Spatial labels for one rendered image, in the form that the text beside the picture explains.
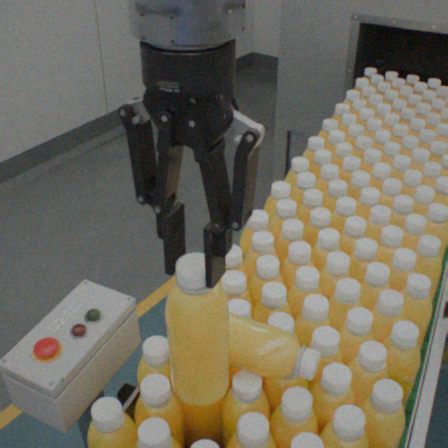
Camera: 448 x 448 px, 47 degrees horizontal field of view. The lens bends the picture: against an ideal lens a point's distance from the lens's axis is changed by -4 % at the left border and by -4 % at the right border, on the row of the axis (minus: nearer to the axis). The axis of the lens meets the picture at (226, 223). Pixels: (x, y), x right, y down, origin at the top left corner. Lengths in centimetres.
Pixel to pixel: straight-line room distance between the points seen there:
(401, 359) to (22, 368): 54
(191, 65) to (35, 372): 50
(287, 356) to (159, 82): 40
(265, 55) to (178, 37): 482
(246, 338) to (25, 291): 203
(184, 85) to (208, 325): 25
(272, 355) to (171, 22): 44
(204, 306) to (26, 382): 32
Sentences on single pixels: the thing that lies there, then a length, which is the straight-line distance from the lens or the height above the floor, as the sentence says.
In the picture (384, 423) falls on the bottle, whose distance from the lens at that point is 76.
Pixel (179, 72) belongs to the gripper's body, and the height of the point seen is 153.
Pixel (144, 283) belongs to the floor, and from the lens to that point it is 255.
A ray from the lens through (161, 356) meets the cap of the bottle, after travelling 76.
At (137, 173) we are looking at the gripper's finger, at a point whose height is 142.
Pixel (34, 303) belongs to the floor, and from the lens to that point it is 257.
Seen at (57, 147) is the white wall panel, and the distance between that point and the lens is 372.
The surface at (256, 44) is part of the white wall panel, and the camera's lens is 524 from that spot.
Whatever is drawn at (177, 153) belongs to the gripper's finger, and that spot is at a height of 144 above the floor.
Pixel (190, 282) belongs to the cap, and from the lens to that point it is 53.
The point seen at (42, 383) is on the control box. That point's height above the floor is 110.
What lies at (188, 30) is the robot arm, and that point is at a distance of 39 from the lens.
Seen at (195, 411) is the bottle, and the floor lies 102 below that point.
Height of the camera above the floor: 166
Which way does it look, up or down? 35 degrees down
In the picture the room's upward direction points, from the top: straight up
